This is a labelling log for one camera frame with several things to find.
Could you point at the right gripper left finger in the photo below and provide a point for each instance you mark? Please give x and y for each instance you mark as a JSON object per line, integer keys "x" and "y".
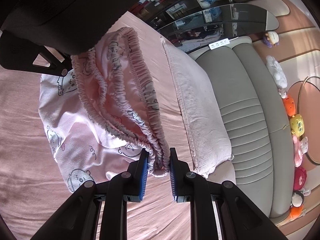
{"x": 98, "y": 211}

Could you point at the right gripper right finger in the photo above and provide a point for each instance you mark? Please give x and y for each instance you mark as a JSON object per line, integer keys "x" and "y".
{"x": 218, "y": 211}

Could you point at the pink cartoon print pajama pants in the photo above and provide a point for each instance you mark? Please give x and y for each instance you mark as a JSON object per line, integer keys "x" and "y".
{"x": 103, "y": 113}

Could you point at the grey padded headboard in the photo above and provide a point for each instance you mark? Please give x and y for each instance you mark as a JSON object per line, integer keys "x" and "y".
{"x": 256, "y": 123}

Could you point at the pink bed sheet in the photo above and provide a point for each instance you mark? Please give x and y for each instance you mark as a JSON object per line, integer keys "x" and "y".
{"x": 32, "y": 186}

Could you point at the beige waffle pillow near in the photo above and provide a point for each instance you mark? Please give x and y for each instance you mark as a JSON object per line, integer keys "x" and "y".
{"x": 209, "y": 143}

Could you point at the red plush toy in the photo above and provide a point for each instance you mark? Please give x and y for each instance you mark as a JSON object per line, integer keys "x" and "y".
{"x": 300, "y": 178}

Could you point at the pink plush toy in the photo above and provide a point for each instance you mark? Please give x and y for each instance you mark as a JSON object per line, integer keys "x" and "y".
{"x": 300, "y": 148}

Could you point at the yellow plush toy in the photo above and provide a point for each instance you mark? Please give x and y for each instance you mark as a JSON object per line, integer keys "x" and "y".
{"x": 297, "y": 125}

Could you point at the orange plush toy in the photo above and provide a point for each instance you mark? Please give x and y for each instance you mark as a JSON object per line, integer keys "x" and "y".
{"x": 289, "y": 105}

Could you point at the black glass display cabinet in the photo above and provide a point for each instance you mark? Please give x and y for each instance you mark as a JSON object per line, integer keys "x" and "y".
{"x": 182, "y": 21}

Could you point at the white power strip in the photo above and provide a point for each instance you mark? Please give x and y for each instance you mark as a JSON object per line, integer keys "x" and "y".
{"x": 219, "y": 43}

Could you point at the purple white plush toy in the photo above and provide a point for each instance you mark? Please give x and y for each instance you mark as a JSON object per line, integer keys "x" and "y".
{"x": 271, "y": 39}

